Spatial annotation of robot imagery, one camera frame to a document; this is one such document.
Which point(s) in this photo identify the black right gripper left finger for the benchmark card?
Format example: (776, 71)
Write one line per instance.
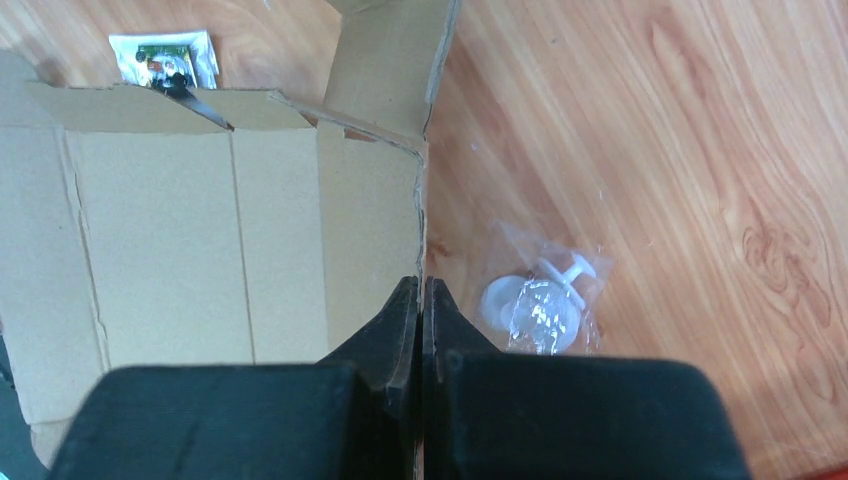
(347, 416)

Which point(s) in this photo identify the clear bag white parts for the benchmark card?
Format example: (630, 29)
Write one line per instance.
(537, 296)

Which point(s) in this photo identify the brown cardboard box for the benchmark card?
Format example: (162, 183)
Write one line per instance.
(250, 229)

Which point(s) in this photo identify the small white sachet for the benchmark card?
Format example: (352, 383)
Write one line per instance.
(167, 61)

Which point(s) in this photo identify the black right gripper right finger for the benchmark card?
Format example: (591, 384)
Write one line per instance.
(487, 414)

